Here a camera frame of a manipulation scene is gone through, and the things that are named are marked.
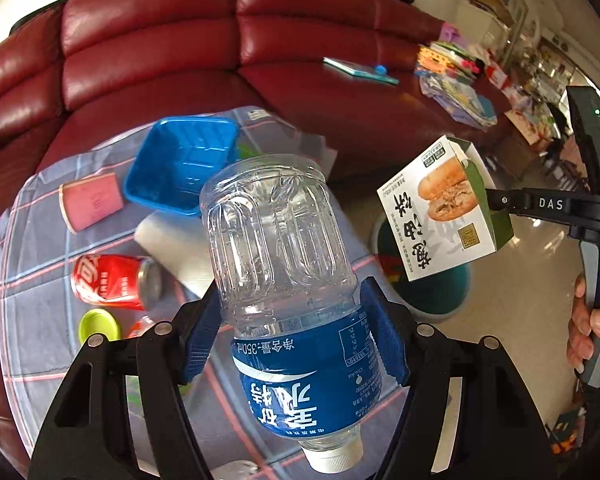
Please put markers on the white perforated paper towel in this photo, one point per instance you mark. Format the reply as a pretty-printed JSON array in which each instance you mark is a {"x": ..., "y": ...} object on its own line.
[{"x": 175, "y": 245}]

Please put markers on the pink purple toy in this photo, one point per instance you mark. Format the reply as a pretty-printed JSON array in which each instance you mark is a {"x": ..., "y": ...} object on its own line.
[{"x": 450, "y": 34}]

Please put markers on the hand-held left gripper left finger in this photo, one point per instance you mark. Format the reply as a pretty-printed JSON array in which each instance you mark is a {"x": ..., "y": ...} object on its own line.
[{"x": 200, "y": 342}]

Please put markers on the red soda can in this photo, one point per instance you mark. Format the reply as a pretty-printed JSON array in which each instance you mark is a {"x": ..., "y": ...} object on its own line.
[{"x": 107, "y": 280}]

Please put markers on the green plastic lid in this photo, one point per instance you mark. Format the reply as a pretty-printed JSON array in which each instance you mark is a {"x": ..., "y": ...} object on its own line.
[{"x": 99, "y": 325}]

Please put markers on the burger picture food box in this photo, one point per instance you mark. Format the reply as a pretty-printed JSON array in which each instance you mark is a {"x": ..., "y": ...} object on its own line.
[{"x": 430, "y": 215}]

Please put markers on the pile of colourful magazines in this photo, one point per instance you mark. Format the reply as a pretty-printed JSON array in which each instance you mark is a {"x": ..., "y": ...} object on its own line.
[{"x": 455, "y": 85}]

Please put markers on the red and white packet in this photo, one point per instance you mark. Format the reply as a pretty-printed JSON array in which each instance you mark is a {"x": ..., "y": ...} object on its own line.
[{"x": 139, "y": 326}]

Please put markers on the pink paper cup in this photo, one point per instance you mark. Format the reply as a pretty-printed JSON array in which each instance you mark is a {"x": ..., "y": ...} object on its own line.
[{"x": 92, "y": 202}]

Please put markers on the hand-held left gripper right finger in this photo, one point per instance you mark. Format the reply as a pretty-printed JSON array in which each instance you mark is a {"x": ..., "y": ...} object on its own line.
[{"x": 386, "y": 337}]

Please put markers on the blue plastic tray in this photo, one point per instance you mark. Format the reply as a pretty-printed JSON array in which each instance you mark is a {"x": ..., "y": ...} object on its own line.
[{"x": 180, "y": 160}]

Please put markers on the clear bottle with blue label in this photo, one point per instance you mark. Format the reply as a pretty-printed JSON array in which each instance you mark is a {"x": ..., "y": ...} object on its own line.
[{"x": 280, "y": 260}]

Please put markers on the red leather sofa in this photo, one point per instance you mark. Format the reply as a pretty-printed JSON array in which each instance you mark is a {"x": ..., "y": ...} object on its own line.
[{"x": 155, "y": 35}]

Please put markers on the teal notebook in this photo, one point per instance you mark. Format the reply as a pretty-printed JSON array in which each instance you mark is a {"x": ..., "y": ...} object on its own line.
[{"x": 352, "y": 67}]

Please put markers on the small blue cap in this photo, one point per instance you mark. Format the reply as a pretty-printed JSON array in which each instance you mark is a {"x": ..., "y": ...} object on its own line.
[{"x": 380, "y": 70}]

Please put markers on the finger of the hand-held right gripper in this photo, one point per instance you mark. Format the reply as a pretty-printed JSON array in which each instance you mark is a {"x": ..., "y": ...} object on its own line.
[{"x": 530, "y": 202}]

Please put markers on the grey plaid cloth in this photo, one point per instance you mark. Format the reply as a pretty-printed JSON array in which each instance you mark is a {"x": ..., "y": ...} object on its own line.
[{"x": 40, "y": 270}]

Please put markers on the teal trash bin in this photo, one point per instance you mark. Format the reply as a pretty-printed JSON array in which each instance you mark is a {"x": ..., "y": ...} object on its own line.
[{"x": 440, "y": 295}]

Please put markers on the person's right hand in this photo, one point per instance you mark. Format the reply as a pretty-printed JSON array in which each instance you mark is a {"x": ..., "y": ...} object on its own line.
[{"x": 580, "y": 330}]

